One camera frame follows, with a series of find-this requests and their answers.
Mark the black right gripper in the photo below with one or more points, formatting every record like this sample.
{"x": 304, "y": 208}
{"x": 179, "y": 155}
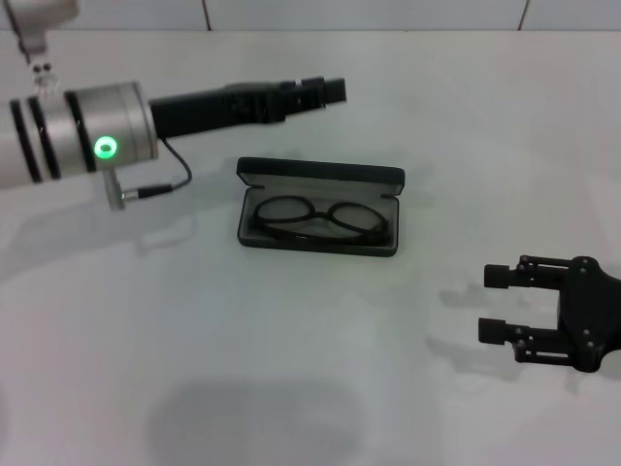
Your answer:
{"x": 594, "y": 315}

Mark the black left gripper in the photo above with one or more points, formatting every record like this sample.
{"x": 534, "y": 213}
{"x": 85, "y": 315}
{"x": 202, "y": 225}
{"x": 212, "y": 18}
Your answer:
{"x": 208, "y": 111}

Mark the black glasses case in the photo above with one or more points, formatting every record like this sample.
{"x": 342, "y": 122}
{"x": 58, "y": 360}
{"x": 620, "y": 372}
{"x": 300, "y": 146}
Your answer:
{"x": 320, "y": 170}

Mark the black glasses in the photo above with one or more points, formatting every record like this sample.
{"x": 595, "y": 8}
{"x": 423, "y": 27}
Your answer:
{"x": 324, "y": 214}

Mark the silver camera mount bracket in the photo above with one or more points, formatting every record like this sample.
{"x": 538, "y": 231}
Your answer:
{"x": 34, "y": 39}

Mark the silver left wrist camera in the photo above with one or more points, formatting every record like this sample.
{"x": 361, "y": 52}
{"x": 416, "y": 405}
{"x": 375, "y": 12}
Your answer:
{"x": 39, "y": 9}

